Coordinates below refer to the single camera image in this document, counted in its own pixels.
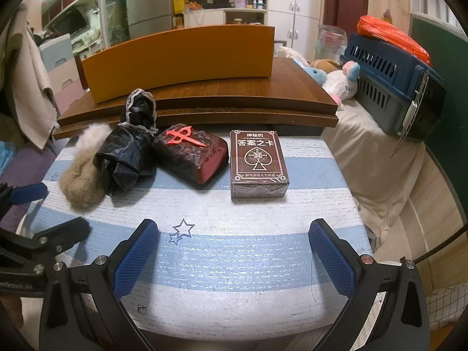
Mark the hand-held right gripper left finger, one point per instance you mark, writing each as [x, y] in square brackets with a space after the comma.
[137, 259]

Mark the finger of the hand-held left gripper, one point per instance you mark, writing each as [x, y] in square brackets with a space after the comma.
[58, 234]
[27, 193]

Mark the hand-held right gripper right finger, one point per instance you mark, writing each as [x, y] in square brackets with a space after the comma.
[332, 259]

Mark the blue white striped desktop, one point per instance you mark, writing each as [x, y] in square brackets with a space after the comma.
[237, 245]

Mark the purple cushion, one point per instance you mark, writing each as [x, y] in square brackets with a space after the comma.
[22, 168]

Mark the beige fur ball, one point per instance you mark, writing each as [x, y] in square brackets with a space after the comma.
[78, 179]

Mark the beige bed sheet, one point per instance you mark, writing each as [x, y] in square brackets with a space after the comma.
[376, 168]

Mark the black fleece-lined hat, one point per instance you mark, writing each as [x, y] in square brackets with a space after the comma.
[124, 153]

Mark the beige hanging cloth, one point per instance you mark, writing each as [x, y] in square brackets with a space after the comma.
[31, 87]

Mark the dark red box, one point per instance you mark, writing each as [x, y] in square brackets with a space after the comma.
[197, 161]

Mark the clear plastic box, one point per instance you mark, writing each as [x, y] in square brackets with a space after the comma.
[257, 164]

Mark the white checked cloth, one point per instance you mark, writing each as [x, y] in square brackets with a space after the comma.
[448, 303]

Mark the pastel drawer unit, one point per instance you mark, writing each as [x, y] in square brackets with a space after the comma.
[60, 69]

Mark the red cross ornament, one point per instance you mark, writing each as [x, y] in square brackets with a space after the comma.
[181, 136]

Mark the brown wooden board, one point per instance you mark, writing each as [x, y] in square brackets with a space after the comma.
[256, 120]
[219, 91]

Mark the white plush toy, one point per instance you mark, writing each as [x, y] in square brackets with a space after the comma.
[342, 84]

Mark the blue pet carrier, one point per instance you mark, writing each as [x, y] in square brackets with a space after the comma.
[387, 87]

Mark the blue plush toy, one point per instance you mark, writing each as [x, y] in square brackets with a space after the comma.
[319, 75]

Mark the brown plush toy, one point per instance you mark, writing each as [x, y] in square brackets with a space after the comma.
[327, 64]

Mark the orange wooden box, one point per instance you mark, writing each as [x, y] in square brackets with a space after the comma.
[175, 65]

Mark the clear plastic bag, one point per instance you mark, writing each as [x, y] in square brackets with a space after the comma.
[331, 42]

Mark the silver refrigerator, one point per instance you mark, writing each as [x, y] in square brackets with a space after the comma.
[148, 3]

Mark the orange plastic bag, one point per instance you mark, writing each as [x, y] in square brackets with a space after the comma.
[391, 36]

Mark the green board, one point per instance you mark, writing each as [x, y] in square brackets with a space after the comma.
[438, 44]

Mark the yellow box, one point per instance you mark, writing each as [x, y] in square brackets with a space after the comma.
[180, 2]

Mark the white cabinet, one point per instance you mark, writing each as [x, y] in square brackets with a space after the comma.
[294, 11]

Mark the dark red door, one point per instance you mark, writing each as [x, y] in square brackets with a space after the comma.
[343, 0]

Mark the white shelf unit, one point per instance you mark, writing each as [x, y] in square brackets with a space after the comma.
[226, 0]

